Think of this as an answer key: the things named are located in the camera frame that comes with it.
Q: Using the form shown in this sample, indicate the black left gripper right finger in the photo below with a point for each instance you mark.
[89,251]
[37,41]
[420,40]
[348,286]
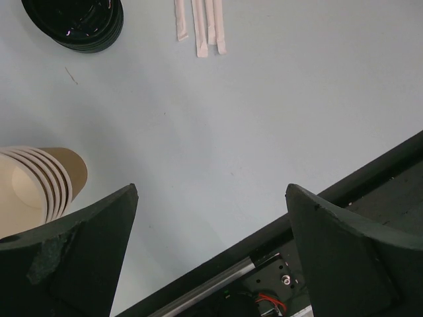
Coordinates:
[353,266]

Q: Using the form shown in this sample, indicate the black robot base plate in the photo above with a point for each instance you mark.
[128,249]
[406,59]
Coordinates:
[262,274]

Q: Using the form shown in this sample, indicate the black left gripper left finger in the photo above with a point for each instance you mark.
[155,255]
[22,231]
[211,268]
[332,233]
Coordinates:
[71,266]

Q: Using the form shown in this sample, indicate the stack of brown paper cups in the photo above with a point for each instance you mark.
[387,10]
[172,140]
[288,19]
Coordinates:
[38,186]

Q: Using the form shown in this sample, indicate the stack of black cup lids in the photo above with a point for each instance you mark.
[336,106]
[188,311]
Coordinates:
[82,26]

